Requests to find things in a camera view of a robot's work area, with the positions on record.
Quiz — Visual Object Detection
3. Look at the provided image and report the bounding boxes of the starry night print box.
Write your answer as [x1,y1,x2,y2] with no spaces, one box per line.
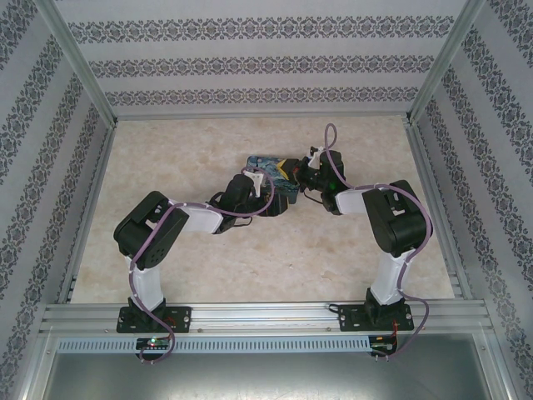
[245,154,301,206]

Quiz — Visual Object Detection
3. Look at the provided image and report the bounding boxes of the aluminium frame post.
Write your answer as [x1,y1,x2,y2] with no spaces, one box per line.
[32,0,120,126]
[406,0,487,125]

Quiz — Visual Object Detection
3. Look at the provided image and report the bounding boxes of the grey metal sheet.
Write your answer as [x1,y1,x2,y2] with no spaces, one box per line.
[37,332,516,400]

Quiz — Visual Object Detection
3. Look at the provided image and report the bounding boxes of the aluminium side rail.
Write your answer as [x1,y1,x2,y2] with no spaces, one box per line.
[406,120,474,300]
[57,120,120,305]

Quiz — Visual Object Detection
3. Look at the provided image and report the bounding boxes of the aluminium cross rail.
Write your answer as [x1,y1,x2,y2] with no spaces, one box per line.
[39,302,495,335]

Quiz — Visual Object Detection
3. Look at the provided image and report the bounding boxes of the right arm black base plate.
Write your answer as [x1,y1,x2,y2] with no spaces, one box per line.
[337,302,415,333]

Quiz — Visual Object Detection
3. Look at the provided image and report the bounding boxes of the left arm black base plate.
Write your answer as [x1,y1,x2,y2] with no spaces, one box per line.
[116,306,193,334]

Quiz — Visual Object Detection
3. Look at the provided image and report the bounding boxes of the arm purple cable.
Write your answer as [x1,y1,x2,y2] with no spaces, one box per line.
[323,122,435,363]
[127,177,276,366]

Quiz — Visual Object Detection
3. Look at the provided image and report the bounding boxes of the slotted grey cable duct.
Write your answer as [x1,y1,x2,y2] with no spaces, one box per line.
[56,335,372,354]

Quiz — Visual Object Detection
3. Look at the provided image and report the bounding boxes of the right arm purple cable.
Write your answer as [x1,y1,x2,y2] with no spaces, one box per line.
[323,122,435,363]

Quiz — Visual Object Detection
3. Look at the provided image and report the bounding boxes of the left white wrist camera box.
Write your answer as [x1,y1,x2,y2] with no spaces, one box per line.
[242,167,267,195]

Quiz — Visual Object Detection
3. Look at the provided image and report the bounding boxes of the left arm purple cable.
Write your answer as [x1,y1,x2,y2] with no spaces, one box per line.
[127,177,276,366]

